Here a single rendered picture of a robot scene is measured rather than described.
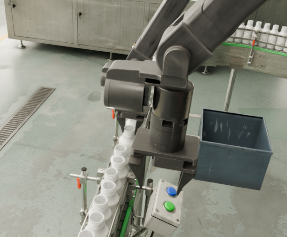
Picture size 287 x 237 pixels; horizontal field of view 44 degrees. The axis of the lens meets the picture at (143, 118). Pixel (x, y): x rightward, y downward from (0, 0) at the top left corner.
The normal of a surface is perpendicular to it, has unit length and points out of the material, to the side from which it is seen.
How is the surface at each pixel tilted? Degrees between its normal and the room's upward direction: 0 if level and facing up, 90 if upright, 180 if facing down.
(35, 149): 0
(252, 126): 90
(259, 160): 90
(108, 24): 90
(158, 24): 90
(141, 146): 0
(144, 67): 0
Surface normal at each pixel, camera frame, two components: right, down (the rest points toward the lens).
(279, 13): -0.16, 0.49
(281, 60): -0.47, 0.42
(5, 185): 0.07, -0.86
